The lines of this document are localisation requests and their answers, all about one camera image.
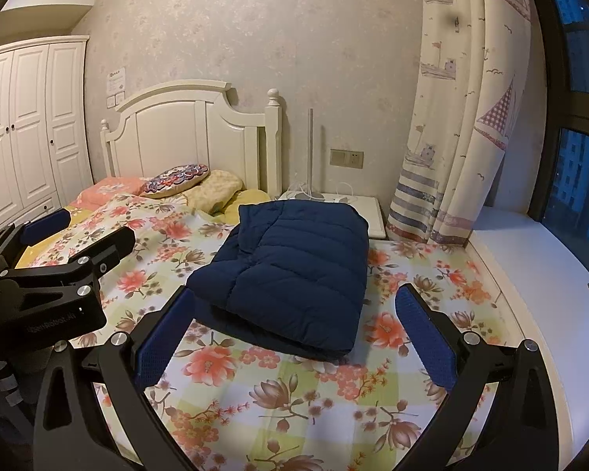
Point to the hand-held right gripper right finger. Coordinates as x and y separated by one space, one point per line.
424 338

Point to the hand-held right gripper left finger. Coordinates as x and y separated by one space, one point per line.
159 343

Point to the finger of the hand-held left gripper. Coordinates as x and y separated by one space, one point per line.
44 223
108 248

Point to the navy quilted jacket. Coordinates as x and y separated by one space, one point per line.
284 265

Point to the yellow bed sheet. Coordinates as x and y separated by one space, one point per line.
32 254

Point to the embroidered pillow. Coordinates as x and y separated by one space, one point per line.
174 180

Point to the white wardrobe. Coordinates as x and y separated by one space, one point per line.
29 122

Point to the beige pillow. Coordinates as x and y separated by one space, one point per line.
216 189

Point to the floral bed sheet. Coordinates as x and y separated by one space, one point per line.
275 392

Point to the white bed headboard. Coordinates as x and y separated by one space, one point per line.
176 137

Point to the white nightstand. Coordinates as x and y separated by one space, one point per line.
373 216

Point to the white window sill bench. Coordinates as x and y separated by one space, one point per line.
545 279

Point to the yellow pillow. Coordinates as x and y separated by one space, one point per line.
248 197

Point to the window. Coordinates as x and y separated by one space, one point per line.
579 181

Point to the white pole lamp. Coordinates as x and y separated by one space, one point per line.
311 147

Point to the sailboat print curtain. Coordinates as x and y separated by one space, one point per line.
451 108

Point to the paper wall notice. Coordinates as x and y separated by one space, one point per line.
116 81

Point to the wall socket panel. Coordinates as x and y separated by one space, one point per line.
346 158

